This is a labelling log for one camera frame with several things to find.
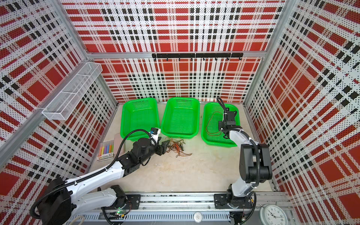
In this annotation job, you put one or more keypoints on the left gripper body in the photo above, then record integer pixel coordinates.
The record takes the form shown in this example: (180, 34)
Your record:
(160, 149)

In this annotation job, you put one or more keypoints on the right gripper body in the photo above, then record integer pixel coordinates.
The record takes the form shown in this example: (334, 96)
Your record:
(221, 124)

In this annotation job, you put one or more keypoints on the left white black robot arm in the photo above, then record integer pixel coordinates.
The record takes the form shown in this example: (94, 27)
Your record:
(64, 199)

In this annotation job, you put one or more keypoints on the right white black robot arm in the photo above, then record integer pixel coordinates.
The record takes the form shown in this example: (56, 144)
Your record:
(255, 163)

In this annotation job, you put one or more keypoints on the right green plastic basket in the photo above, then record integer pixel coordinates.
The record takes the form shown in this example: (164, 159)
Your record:
(212, 114)

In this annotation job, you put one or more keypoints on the green plastic basket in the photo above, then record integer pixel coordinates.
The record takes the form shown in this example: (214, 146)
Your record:
(212, 114)
(139, 114)
(181, 118)

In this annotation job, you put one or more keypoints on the middle green plastic basket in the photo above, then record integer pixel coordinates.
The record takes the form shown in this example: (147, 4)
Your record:
(181, 118)

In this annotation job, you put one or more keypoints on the left green plastic basket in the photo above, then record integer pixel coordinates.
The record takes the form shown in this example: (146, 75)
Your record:
(139, 114)

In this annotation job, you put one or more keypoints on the colourful marker box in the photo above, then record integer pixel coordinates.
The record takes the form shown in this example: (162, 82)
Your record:
(108, 150)

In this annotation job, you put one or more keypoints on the white round knob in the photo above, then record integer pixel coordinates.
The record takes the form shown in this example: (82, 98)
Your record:
(198, 217)

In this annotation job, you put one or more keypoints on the white analog clock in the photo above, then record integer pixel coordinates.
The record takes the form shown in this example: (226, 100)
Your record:
(272, 215)

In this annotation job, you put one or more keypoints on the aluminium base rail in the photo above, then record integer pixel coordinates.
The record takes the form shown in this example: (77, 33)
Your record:
(178, 207)

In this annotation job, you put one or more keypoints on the black hook rail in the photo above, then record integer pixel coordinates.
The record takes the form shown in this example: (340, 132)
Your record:
(196, 55)

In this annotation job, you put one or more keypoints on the white wire mesh shelf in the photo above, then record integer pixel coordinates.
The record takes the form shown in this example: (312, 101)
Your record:
(66, 100)

